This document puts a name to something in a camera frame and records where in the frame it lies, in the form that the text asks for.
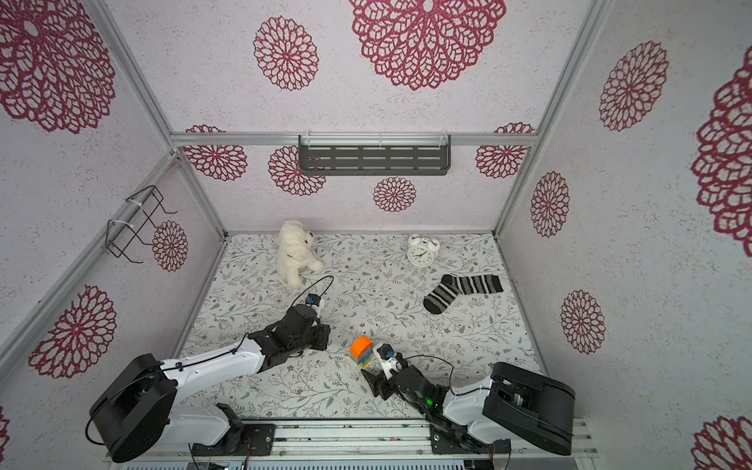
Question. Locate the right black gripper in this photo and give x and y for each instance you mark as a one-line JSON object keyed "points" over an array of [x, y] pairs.
{"points": [[379, 383]]}

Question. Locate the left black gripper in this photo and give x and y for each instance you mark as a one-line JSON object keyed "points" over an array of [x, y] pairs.
{"points": [[324, 332]]}

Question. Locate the orange rounded lego brick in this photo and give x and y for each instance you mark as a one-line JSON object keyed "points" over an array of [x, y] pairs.
{"points": [[361, 347]]}

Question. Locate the light blue long lego brick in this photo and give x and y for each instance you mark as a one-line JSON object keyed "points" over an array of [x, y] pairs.
{"points": [[365, 359]]}

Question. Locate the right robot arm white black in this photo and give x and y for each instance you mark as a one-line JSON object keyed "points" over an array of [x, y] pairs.
{"points": [[533, 407]]}

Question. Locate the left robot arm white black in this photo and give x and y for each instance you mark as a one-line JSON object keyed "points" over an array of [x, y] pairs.
{"points": [[142, 408]]}

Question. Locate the white plush teddy bear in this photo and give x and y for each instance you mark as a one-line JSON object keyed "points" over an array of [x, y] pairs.
{"points": [[296, 253]]}

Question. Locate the black grey striped sock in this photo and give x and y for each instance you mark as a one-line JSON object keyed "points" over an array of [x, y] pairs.
{"points": [[451, 287]]}

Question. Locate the white alarm clock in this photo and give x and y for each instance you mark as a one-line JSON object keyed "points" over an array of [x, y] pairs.
{"points": [[422, 251]]}

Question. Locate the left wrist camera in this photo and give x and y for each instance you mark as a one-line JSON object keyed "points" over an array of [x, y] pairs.
{"points": [[314, 301]]}

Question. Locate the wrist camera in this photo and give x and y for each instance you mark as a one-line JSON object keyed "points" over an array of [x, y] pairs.
{"points": [[388, 359], [314, 301]]}

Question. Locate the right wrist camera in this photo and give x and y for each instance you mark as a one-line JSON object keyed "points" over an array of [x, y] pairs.
{"points": [[388, 359]]}

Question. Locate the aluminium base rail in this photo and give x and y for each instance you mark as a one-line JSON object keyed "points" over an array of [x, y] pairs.
{"points": [[349, 439]]}

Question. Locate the grey metal wall shelf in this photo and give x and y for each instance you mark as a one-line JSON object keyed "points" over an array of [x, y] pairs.
{"points": [[378, 156]]}

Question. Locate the black wire wall rack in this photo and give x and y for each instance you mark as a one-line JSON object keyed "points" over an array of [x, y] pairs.
{"points": [[120, 234]]}

